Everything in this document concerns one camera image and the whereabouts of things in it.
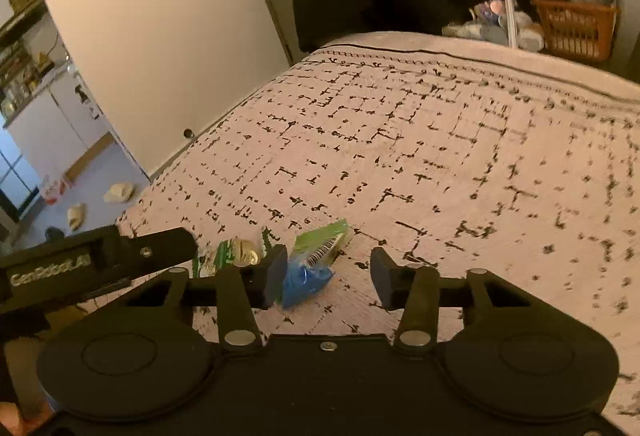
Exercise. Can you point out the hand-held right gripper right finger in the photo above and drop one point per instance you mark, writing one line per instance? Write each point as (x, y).
(382, 273)

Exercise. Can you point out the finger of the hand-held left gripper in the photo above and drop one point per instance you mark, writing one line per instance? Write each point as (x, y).
(160, 251)

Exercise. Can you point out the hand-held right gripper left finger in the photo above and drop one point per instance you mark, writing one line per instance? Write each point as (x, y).
(277, 273)

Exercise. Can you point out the blue packet with green top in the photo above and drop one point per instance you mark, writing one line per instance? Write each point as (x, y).
(310, 278)

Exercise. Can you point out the clear cookie packet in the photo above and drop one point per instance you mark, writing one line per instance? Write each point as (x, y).
(240, 253)

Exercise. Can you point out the black slipper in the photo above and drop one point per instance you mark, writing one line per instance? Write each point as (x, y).
(52, 232)

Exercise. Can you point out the beige slipper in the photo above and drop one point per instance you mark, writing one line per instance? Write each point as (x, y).
(76, 215)
(119, 192)

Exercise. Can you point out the red white plastic bag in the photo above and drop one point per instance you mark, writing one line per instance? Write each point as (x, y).
(52, 188)

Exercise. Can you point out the black-framed glass door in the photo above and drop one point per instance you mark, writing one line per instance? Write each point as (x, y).
(12, 186)

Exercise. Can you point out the door stopper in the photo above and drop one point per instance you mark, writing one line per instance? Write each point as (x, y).
(188, 133)

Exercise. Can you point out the patterned bedspread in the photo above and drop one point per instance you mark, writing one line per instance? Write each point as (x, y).
(450, 166)

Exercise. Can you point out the white rolling rack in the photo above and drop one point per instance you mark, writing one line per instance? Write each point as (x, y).
(107, 126)

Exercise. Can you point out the white kitchen counter cabinet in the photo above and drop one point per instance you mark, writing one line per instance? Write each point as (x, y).
(55, 131)

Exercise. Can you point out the dark spray bottle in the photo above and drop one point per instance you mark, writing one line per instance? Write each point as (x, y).
(82, 94)

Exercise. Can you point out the row of bottles and jars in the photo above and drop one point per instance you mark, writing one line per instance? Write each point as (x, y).
(20, 76)

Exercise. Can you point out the pile of shoes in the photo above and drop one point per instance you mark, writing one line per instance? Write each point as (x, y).
(495, 24)

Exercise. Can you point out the white stick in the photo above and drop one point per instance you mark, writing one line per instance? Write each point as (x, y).
(510, 19)

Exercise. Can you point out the orange plastic basket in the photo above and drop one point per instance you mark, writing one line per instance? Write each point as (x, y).
(575, 29)

